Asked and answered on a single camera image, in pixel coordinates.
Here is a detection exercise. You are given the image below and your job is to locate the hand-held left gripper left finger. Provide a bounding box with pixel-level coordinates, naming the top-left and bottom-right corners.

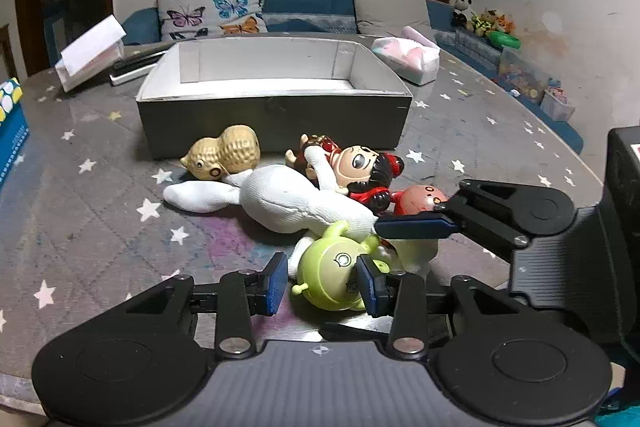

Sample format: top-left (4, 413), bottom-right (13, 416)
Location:
top-left (120, 252), bottom-right (289, 360)

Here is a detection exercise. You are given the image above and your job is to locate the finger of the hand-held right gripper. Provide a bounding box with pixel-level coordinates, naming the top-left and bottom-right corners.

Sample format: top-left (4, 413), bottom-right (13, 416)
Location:
top-left (374, 179), bottom-right (533, 254)

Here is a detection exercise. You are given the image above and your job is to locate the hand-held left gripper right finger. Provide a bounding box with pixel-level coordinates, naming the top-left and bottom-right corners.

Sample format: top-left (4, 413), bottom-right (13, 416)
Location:
top-left (354, 254), bottom-right (521, 356)

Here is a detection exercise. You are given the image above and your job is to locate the red round toy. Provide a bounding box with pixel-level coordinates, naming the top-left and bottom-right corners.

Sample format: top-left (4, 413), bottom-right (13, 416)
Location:
top-left (392, 184), bottom-right (451, 219)

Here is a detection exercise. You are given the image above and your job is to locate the green round toy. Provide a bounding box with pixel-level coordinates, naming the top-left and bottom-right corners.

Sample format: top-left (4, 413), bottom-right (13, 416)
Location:
top-left (291, 221), bottom-right (396, 312)

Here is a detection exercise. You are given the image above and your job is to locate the white plush rabbit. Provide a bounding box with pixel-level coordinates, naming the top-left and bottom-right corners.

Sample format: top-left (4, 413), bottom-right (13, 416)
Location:
top-left (162, 146), bottom-right (441, 280)

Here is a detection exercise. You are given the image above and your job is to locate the black-haired doll figure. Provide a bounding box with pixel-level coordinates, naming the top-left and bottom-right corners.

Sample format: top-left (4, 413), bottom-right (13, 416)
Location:
top-left (327, 145), bottom-right (406, 215)

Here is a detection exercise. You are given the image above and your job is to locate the tan peanut toy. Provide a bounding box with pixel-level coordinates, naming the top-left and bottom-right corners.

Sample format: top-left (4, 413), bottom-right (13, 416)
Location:
top-left (180, 125), bottom-right (262, 182)

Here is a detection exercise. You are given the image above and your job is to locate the grey cardboard box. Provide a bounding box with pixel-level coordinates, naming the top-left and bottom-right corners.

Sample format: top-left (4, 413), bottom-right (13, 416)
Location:
top-left (136, 36), bottom-right (414, 160)

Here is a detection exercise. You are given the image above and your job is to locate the clear plastic box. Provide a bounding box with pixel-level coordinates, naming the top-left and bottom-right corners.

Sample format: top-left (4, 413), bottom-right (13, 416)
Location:
top-left (540, 84), bottom-right (577, 124)

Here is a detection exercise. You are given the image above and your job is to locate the pink and white tissue pack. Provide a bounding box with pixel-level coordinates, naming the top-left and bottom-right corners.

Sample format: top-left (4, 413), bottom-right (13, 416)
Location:
top-left (371, 37), bottom-right (441, 85)

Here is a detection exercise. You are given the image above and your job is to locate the pink folded cloth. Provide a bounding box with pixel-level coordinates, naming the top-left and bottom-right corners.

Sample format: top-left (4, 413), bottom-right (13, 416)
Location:
top-left (403, 25), bottom-right (437, 48)

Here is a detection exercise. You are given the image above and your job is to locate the grey star tablecloth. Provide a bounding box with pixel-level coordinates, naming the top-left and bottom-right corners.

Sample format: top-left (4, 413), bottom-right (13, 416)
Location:
top-left (0, 32), bottom-right (606, 408)

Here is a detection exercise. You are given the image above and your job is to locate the yellow and black plush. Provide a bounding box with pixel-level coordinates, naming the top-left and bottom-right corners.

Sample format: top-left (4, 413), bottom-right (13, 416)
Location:
top-left (471, 14), bottom-right (494, 38)

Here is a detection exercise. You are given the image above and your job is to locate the grey pillow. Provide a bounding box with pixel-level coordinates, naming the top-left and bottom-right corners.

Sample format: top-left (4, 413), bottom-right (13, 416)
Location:
top-left (353, 0), bottom-right (436, 42)

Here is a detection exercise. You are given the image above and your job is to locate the panda plush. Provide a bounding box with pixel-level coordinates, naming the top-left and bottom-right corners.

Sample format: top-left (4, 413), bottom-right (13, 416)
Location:
top-left (448, 0), bottom-right (476, 28)

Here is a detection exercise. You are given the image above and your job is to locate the black and white flat device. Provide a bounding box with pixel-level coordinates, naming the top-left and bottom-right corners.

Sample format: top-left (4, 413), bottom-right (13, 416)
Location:
top-left (110, 49), bottom-right (168, 86)

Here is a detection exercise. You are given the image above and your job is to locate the butterfly print pillow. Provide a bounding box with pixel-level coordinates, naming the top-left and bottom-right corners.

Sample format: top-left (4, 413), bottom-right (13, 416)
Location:
top-left (156, 0), bottom-right (271, 42)

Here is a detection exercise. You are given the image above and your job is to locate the blue patterned box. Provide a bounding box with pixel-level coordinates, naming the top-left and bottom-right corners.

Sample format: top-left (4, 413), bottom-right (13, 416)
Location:
top-left (0, 77), bottom-right (30, 192)

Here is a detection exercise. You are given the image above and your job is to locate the white paper box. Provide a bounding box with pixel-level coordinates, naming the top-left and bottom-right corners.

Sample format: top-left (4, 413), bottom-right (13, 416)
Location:
top-left (54, 16), bottom-right (126, 92)

